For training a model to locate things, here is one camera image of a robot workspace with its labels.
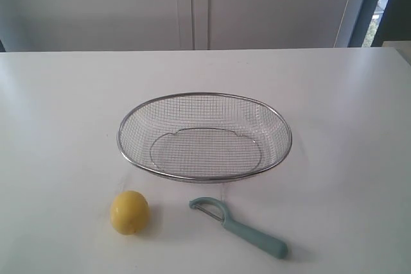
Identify yellow lemon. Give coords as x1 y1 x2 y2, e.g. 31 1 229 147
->
110 191 150 235

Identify light blue vegetable peeler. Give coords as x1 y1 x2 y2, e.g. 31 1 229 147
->
188 196 288 253

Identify white cabinet doors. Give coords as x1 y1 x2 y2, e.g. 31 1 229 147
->
1 0 348 51

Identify oval wire mesh basket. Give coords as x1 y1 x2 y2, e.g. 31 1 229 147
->
117 92 293 184

